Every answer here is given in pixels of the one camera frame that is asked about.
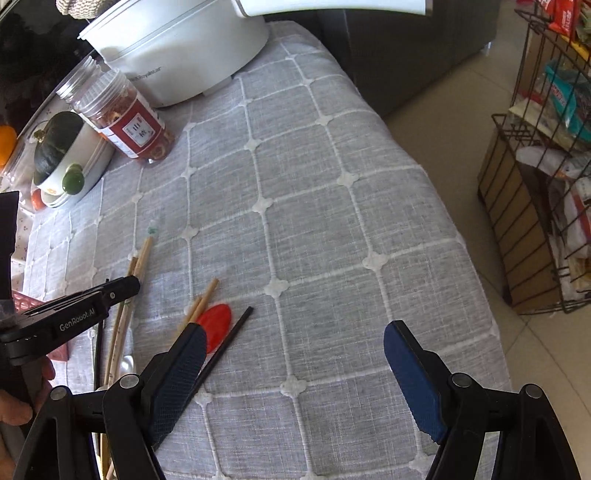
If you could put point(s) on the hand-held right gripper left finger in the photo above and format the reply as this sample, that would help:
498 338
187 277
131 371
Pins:
178 383

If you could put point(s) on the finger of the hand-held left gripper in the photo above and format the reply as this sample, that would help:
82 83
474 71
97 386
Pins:
120 288

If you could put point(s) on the large orange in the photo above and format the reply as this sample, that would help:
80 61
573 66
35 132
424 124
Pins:
7 145

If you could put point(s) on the white electric cooking pot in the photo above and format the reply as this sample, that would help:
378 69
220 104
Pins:
184 60

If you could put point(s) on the teal snack packet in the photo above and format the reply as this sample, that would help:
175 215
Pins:
570 97

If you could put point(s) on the pink perforated utensil holder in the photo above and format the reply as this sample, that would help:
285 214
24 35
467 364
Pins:
25 302

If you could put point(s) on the bunch of wooden chopsticks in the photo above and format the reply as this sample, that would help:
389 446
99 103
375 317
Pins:
144 258

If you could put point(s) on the white spoon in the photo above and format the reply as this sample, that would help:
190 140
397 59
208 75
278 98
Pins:
128 364

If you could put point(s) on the white ceramic bowl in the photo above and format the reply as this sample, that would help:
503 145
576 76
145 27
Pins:
94 147

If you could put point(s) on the grey checked tablecloth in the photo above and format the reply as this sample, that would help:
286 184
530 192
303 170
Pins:
323 230

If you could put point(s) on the black chopstick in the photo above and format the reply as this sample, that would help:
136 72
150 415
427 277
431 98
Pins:
98 355
231 332

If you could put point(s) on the dark green squash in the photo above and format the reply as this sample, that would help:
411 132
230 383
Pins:
55 143

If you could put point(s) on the red snack packet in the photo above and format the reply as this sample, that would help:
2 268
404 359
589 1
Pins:
565 16

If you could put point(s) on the cardboard box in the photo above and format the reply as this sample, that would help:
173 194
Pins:
512 207

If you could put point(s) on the small tangerine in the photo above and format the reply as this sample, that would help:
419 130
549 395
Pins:
38 199

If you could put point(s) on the dried fruit jar silver lid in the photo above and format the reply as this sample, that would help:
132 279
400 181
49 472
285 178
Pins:
78 81

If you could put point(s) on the black microwave oven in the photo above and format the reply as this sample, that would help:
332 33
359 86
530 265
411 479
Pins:
32 46

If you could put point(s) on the person's left hand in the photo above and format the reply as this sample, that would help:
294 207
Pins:
14 413

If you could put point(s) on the small green fruit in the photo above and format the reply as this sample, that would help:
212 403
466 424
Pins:
73 180

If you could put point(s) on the dried fruit jar clear lid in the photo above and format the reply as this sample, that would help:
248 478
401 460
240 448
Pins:
138 129

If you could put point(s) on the red plastic spoon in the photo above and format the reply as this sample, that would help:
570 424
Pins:
217 325

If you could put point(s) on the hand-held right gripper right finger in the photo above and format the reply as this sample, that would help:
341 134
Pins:
411 374

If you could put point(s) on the white plastic bag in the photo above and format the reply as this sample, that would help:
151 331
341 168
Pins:
577 203

